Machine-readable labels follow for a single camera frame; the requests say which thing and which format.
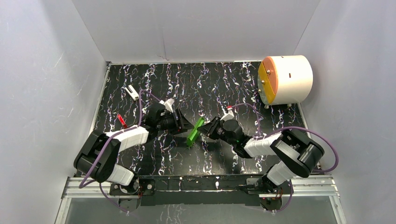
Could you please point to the small red marker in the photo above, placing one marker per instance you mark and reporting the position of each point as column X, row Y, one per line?
column 121, row 120

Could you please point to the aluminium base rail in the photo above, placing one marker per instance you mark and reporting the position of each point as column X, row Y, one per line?
column 315, row 185

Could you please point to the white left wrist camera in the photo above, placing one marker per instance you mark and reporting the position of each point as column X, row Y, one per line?
column 168, row 104

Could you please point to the white cylinder with coloured face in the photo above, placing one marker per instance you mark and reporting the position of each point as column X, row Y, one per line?
column 284, row 80

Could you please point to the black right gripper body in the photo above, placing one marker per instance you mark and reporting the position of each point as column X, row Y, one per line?
column 220, row 134

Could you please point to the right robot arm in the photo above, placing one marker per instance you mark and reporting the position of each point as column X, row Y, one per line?
column 298, row 153

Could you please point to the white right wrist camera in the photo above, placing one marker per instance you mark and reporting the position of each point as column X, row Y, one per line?
column 228, row 115

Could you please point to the small white plastic clip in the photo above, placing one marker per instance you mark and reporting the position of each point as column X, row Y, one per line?
column 132, row 92

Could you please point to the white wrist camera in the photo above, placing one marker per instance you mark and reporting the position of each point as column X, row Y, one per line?
column 228, row 115
column 168, row 104

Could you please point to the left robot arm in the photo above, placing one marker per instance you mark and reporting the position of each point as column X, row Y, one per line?
column 98, row 156

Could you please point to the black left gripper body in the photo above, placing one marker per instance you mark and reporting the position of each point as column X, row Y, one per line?
column 179, row 123

